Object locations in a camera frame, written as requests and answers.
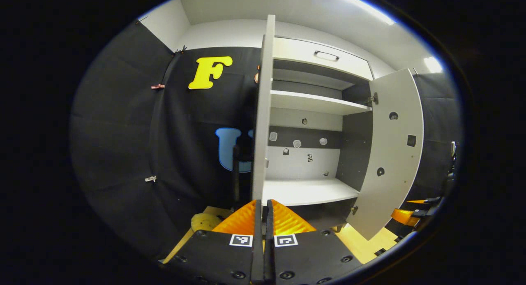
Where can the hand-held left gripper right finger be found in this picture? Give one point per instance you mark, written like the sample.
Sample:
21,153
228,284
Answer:
270,256

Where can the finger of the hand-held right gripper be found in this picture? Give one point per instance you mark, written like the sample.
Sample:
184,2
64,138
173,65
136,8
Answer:
421,214
433,200

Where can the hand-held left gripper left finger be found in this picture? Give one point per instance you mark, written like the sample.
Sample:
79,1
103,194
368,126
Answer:
257,252

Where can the white headphone-sticker cabinet door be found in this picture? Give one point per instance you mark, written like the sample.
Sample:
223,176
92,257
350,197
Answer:
394,153

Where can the white double-door shoe cabinet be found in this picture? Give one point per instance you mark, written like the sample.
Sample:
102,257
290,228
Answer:
353,153

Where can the white camera-sticker cabinet door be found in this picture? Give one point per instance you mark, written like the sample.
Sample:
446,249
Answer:
263,112

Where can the metal door hinge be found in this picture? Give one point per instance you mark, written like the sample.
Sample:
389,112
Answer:
354,210
373,99

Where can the white cabinet shelf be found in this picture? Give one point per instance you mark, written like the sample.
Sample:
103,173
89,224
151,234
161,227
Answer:
308,102

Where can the yellow plush toy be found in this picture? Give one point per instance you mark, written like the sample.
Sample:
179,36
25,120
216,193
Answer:
203,223

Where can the silver cloth clip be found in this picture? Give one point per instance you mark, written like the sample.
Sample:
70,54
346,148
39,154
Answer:
151,179

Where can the black backdrop cloth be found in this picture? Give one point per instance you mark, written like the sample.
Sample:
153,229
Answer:
123,133

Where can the red cloth clip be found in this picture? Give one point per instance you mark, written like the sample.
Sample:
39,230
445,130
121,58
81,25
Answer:
158,86

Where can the black cloth clip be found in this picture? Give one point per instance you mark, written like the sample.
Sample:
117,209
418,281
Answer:
180,50

